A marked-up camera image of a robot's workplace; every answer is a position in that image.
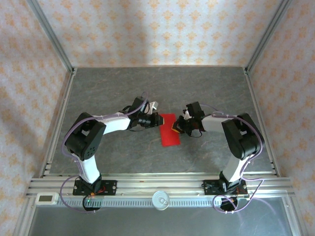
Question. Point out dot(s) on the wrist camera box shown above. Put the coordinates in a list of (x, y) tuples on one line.
[(154, 107), (187, 115)]

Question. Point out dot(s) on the long aluminium mounting rail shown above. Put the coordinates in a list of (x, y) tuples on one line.
[(160, 182)]

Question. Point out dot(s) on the small white display device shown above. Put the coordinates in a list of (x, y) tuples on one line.
[(45, 198)]

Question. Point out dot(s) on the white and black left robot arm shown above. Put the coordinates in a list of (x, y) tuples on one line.
[(83, 137)]

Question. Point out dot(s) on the grey metal panel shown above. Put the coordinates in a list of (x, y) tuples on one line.
[(147, 223)]

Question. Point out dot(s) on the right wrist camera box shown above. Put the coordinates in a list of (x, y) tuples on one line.
[(187, 115)]

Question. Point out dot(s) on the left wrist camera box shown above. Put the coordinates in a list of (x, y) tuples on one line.
[(154, 107)]

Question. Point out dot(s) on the aluminium table edge rail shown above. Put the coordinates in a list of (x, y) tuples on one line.
[(60, 118), (254, 98)]

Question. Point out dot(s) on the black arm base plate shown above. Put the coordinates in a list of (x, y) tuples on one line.
[(110, 188), (209, 188)]

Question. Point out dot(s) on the aluminium corner post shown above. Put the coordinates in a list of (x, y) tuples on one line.
[(265, 37), (54, 39)]

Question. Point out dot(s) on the aluminium frame strut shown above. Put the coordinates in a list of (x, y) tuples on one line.
[(24, 218), (292, 218)]

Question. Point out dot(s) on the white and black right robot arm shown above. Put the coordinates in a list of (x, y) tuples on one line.
[(238, 140)]

